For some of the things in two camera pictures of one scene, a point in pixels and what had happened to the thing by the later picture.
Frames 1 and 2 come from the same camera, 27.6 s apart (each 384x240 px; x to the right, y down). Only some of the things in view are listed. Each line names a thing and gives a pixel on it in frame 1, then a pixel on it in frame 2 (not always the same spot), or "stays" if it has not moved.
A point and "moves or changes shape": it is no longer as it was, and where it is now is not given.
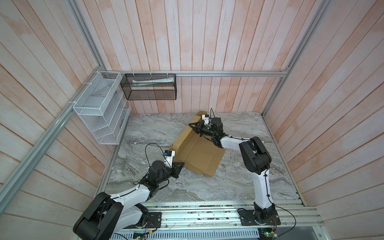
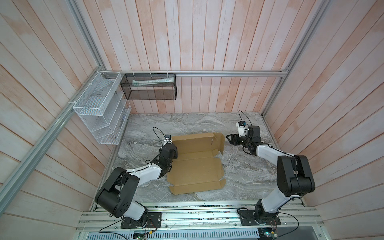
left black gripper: [175, 168] → [175, 156]
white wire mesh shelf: [101, 105] stays
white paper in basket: [138, 83] stays
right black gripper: [199, 128] → [234, 137]
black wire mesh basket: [149, 86] stays
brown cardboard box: [200, 153] moves or changes shape
